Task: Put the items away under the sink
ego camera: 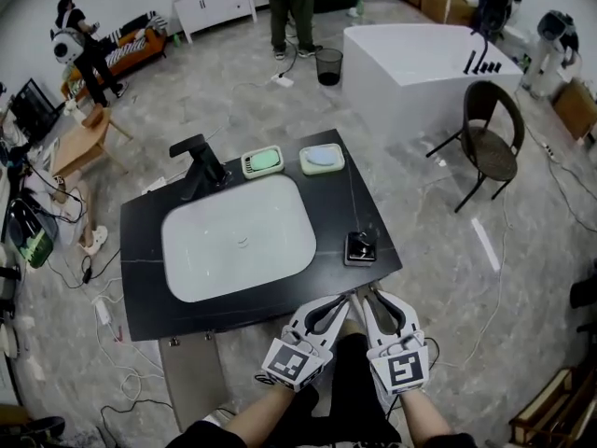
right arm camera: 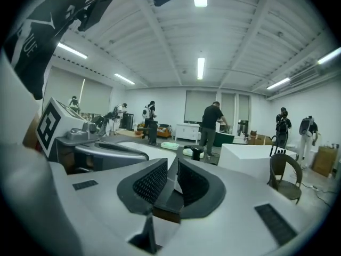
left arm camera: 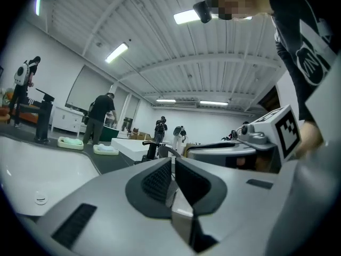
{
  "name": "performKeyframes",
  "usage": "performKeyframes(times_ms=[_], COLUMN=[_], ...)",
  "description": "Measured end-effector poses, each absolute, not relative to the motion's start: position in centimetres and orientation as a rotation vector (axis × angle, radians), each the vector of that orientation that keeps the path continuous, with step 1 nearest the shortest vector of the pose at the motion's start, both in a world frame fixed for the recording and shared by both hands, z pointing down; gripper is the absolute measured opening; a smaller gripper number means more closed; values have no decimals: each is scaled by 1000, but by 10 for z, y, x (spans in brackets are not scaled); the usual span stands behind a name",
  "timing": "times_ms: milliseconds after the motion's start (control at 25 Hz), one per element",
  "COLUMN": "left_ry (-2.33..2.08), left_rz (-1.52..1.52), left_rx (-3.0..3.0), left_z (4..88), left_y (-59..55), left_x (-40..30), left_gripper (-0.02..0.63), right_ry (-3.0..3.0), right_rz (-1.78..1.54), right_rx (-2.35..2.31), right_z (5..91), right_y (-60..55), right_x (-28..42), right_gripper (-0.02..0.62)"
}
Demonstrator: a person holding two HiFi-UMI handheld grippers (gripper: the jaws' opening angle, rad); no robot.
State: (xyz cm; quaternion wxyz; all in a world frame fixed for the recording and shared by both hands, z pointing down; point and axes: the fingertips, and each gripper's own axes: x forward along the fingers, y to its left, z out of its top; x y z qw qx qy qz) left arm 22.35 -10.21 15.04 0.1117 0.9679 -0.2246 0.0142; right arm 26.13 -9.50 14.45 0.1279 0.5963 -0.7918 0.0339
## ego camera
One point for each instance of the black mesh waste bin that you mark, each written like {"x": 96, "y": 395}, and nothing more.
{"x": 329, "y": 68}

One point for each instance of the white bathtub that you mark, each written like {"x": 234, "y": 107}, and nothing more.
{"x": 396, "y": 63}

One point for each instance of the white sideboard cabinet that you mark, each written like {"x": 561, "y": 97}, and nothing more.
{"x": 214, "y": 7}

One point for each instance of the wooden coffee table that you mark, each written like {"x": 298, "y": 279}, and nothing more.
{"x": 79, "y": 147}

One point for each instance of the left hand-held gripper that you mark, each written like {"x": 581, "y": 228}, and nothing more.
{"x": 291, "y": 364}

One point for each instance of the black white soap dispenser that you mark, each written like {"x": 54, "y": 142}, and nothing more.
{"x": 360, "y": 250}

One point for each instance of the dark brown cabinet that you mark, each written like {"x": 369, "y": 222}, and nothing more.
{"x": 140, "y": 306}

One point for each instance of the person's left forearm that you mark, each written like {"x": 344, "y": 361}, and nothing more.
{"x": 261, "y": 413}

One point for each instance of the pale blue soap dish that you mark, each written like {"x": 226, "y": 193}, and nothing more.
{"x": 321, "y": 158}

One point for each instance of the orange sofa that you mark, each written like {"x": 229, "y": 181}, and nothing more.
{"x": 135, "y": 47}

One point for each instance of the white dome backpack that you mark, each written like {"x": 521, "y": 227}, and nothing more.
{"x": 65, "y": 49}

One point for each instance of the dark wicker chair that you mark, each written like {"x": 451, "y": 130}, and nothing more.
{"x": 490, "y": 152}

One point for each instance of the white figurine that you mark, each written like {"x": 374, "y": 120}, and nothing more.
{"x": 72, "y": 107}

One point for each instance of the black mini fridge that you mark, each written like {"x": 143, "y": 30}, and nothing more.
{"x": 35, "y": 110}

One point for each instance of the grey cabinet door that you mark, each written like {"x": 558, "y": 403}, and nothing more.
{"x": 196, "y": 381}

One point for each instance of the black power adapter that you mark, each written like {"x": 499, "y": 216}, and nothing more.
{"x": 87, "y": 275}

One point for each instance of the white sink basin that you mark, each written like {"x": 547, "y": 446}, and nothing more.
{"x": 238, "y": 236}

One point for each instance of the black tub faucet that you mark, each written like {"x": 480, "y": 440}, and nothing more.
{"x": 473, "y": 63}

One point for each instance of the person's right forearm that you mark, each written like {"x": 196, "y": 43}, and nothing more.
{"x": 424, "y": 413}

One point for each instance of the wooden bowl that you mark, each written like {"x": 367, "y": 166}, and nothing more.
{"x": 93, "y": 117}

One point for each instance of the black green dome backpack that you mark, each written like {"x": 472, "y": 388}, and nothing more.
{"x": 28, "y": 241}

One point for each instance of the person's black printed shirt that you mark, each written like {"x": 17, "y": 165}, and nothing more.
{"x": 326, "y": 439}

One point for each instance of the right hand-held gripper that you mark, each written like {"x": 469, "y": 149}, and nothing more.
{"x": 403, "y": 369}

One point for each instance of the person's black shorts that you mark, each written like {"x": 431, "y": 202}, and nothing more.
{"x": 355, "y": 367}

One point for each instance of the green soap dish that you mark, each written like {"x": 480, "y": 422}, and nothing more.
{"x": 262, "y": 161}

